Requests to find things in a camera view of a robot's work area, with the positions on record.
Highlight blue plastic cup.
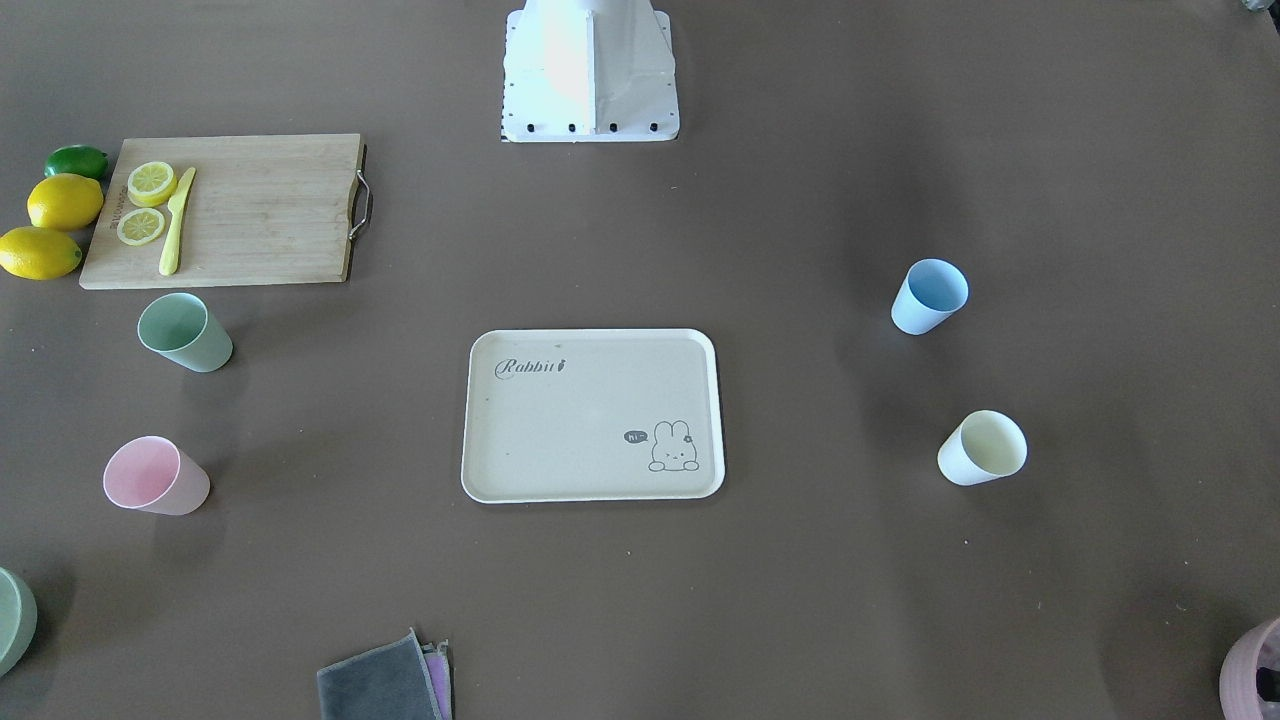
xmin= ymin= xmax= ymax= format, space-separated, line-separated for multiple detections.
xmin=891 ymin=258 xmax=969 ymax=334

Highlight cream yellow plastic cup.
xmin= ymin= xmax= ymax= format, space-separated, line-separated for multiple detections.
xmin=937 ymin=409 xmax=1028 ymax=486

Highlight green plastic cup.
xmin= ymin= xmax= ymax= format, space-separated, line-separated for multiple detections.
xmin=137 ymin=292 xmax=234 ymax=373

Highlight pink plastic cup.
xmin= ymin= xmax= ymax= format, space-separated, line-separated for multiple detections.
xmin=102 ymin=436 xmax=211 ymax=516

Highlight cream rabbit tray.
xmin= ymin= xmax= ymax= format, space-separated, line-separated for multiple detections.
xmin=461 ymin=328 xmax=724 ymax=503

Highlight purple folded cloth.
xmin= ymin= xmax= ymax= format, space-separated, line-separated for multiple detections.
xmin=421 ymin=639 xmax=454 ymax=720

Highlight wooden cutting board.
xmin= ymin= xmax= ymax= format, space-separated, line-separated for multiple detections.
xmin=79 ymin=135 xmax=374 ymax=291

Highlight grey folded cloth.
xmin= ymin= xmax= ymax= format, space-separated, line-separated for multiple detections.
xmin=316 ymin=632 xmax=436 ymax=719

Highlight yellow plastic knife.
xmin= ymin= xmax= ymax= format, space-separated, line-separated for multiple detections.
xmin=157 ymin=167 xmax=197 ymax=275

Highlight lower lemon slice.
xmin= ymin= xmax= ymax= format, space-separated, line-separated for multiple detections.
xmin=115 ymin=208 xmax=166 ymax=247

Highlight lemon slice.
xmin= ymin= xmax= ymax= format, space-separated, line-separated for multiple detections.
xmin=115 ymin=208 xmax=166 ymax=247
xmin=125 ymin=161 xmax=178 ymax=208

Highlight upper lemon slice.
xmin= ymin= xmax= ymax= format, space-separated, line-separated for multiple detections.
xmin=125 ymin=161 xmax=178 ymax=208

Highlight upper whole lemon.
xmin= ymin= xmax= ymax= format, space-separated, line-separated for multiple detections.
xmin=26 ymin=173 xmax=104 ymax=232

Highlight whole lemon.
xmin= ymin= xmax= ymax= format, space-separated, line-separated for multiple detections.
xmin=26 ymin=173 xmax=104 ymax=232
xmin=1 ymin=225 xmax=83 ymax=281

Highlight green lime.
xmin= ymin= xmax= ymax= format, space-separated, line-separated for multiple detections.
xmin=44 ymin=143 xmax=110 ymax=181

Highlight lower whole lemon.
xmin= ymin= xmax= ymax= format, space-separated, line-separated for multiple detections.
xmin=1 ymin=225 xmax=83 ymax=281

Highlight green bowl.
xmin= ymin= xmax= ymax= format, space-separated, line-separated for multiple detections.
xmin=0 ymin=568 xmax=38 ymax=676

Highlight pink bowl with ice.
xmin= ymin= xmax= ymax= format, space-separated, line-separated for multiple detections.
xmin=1219 ymin=618 xmax=1279 ymax=719

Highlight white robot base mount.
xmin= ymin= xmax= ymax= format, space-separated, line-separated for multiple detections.
xmin=500 ymin=1 xmax=680 ymax=143

